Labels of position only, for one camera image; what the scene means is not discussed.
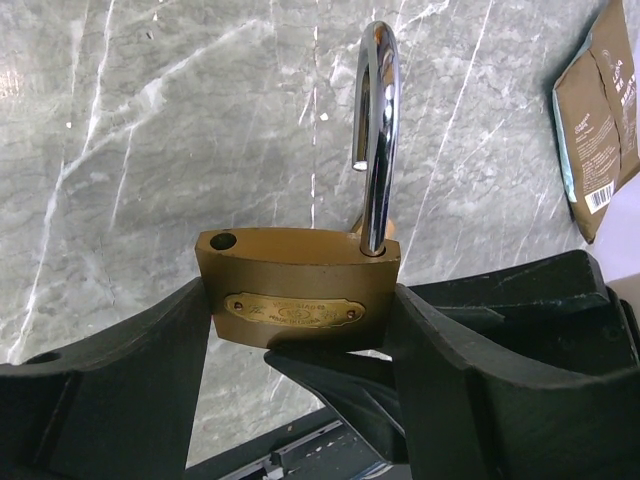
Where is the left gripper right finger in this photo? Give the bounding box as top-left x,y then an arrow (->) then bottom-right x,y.
385,250 -> 639,479

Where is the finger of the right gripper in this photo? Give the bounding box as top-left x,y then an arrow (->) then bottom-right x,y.
264,347 -> 405,463

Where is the brown foil pouch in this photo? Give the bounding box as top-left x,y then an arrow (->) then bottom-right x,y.
552,1 -> 639,244

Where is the large brass padlock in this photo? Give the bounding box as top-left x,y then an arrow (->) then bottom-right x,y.
195,21 -> 401,350

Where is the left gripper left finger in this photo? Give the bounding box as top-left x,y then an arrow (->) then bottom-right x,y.
1,279 -> 211,479

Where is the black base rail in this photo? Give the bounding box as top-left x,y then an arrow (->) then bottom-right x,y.
184,408 -> 411,480

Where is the small brass padlock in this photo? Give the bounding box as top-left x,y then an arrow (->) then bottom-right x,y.
350,214 -> 395,239

